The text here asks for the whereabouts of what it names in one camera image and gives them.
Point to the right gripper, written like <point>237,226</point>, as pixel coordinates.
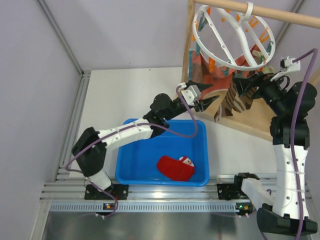
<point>244,84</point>

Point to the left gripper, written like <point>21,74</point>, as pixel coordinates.
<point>204,103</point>

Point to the brown striped sock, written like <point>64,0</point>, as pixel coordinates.
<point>226,107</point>
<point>244,102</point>

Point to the salmon pink cloth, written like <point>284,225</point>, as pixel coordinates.
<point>220,78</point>

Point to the white round clip hanger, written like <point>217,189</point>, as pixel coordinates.
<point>232,40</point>

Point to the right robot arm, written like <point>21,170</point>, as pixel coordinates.
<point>284,213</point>

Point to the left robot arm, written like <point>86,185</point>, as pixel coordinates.
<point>91,147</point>

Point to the wooden hanger stand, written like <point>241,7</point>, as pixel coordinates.
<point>254,121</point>

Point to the blue plastic bin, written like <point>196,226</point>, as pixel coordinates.
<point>137,162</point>

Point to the red santa sock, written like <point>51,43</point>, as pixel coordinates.
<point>179,170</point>

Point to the white base board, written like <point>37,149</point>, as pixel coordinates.
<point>114,96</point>

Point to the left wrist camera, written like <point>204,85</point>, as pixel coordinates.
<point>190,93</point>

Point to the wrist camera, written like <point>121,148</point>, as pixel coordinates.
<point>190,93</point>
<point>289,65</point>

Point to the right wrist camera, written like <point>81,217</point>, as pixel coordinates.
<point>289,65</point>

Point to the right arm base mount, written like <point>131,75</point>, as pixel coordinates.
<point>229,191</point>

